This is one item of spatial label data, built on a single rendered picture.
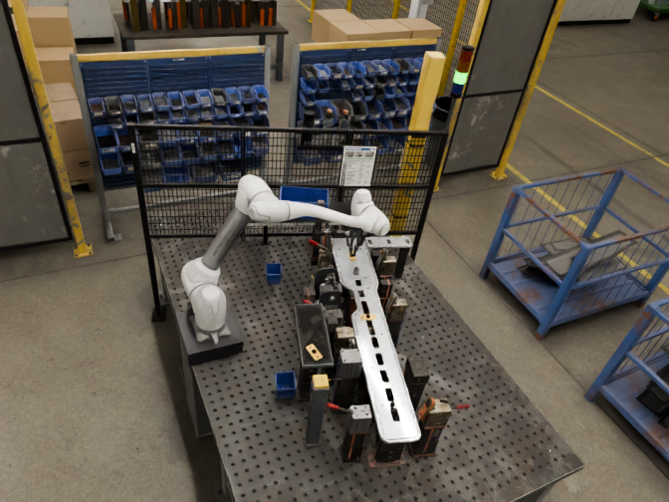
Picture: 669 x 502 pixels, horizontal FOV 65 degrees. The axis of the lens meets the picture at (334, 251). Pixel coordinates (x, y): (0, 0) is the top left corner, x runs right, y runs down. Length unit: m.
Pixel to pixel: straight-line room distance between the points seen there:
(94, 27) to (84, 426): 6.52
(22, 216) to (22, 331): 0.88
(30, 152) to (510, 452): 3.59
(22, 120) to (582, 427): 4.30
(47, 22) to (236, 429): 5.11
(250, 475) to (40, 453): 1.49
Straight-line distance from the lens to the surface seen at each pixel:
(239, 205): 2.67
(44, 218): 4.62
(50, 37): 6.78
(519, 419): 3.01
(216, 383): 2.85
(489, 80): 5.54
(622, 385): 4.29
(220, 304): 2.75
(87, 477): 3.50
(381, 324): 2.76
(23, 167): 4.36
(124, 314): 4.21
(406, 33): 6.00
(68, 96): 5.62
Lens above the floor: 2.99
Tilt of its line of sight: 39 degrees down
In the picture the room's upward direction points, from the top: 8 degrees clockwise
